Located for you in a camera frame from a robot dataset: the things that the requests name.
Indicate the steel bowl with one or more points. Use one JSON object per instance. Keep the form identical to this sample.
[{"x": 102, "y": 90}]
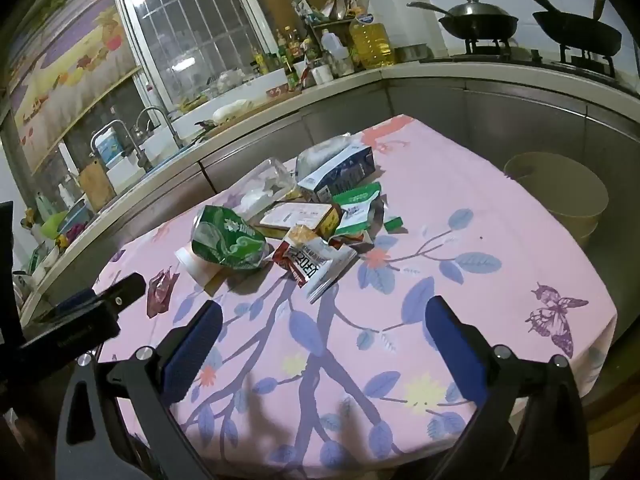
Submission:
[{"x": 412, "y": 53}]

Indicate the green white packet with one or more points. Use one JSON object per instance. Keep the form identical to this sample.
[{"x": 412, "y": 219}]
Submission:
[{"x": 357, "y": 205}]

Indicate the blue white carton box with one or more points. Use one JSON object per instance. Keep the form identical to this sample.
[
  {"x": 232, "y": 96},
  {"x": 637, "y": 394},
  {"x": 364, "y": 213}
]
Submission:
[{"x": 345, "y": 170}]

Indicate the beige round bin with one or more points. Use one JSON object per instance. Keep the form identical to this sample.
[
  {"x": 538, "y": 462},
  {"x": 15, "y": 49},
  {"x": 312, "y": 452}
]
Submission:
[{"x": 565, "y": 210}]

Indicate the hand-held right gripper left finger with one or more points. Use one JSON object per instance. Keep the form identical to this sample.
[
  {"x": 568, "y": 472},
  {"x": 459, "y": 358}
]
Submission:
[{"x": 196, "y": 345}]

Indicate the red white snack packet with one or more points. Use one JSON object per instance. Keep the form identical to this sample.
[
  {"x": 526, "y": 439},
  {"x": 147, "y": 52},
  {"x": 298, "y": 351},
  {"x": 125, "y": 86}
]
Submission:
[{"x": 312, "y": 265}]

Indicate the long wooden cutting board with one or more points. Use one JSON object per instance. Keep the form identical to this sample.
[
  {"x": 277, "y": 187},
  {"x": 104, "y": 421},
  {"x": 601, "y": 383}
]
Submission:
[{"x": 265, "y": 107}]

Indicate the yellow box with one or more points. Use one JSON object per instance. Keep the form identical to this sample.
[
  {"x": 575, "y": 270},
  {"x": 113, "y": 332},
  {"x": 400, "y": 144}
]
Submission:
[{"x": 300, "y": 217}]

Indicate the row of seasoning bottles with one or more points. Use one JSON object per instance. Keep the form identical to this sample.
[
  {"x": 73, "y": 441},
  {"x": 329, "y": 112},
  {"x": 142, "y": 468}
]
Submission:
[{"x": 290, "y": 55}]

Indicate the green plastic wrapper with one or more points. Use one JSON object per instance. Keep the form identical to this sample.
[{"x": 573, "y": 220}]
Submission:
[{"x": 225, "y": 240}]

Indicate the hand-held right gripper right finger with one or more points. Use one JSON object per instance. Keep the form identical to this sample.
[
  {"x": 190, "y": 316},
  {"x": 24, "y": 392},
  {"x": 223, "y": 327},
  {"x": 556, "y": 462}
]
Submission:
[{"x": 455, "y": 352}]

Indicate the white plastic jug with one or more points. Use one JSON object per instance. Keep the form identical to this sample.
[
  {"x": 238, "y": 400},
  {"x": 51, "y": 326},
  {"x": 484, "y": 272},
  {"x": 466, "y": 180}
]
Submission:
[{"x": 335, "y": 52}]

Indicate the steel kitchen counter cabinet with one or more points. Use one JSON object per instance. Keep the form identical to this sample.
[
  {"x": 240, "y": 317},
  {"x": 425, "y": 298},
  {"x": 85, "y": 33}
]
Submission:
[{"x": 450, "y": 105}]

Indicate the barred window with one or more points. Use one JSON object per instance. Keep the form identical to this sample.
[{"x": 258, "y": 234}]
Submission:
[{"x": 200, "y": 25}]

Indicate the clear plastic bag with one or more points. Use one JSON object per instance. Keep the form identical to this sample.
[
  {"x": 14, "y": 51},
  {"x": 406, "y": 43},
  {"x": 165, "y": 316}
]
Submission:
[{"x": 265, "y": 185}]

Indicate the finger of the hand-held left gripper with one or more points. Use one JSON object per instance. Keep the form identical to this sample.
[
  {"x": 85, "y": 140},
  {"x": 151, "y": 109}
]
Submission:
[{"x": 122, "y": 291}]

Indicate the small green box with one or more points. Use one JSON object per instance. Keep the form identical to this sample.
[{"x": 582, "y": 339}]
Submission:
[{"x": 395, "y": 223}]

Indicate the pink floral tablecloth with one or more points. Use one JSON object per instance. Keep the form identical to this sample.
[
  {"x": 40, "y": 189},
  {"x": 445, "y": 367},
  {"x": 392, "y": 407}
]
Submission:
[{"x": 450, "y": 260}]

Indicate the steel faucet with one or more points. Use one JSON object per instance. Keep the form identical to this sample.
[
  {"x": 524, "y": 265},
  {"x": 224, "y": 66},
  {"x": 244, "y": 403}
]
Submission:
[
  {"x": 157, "y": 110},
  {"x": 117, "y": 125}
]

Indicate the rack with food packets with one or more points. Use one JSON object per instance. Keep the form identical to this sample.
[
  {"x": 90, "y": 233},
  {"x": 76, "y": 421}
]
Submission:
[{"x": 332, "y": 10}]

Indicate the steel wok with lid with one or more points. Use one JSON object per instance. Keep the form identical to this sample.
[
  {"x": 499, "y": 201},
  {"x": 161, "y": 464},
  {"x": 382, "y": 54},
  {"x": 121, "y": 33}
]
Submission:
[{"x": 480, "y": 20}]

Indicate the blue white container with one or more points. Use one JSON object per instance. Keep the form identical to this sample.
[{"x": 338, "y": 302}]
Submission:
[{"x": 109, "y": 145}]

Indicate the cooking oil bottle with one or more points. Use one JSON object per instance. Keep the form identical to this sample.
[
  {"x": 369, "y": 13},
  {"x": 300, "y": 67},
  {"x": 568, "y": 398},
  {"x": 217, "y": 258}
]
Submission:
[{"x": 371, "y": 40}]

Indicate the black gas stove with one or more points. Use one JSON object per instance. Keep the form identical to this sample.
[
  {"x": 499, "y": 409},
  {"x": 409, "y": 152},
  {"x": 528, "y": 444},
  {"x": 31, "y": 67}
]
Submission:
[{"x": 525, "y": 57}]

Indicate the white radish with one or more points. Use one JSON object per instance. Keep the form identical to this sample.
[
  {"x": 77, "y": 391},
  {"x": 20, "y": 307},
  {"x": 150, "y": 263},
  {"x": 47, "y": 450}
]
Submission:
[{"x": 232, "y": 109}]

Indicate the black wok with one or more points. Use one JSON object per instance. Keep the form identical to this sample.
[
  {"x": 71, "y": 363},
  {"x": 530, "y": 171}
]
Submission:
[{"x": 575, "y": 32}]

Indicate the white paper cup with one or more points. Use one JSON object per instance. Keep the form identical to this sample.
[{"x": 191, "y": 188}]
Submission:
[{"x": 197, "y": 267}]

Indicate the small wooden cutting board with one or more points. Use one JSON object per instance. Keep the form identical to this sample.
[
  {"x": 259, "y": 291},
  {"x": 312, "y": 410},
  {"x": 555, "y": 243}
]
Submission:
[{"x": 97, "y": 185}]

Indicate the white ceramic mug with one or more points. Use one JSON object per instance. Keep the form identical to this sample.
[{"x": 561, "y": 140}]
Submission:
[{"x": 324, "y": 75}]

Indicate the fruit wall poster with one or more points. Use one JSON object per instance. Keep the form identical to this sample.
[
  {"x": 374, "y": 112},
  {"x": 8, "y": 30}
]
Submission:
[{"x": 75, "y": 60}]

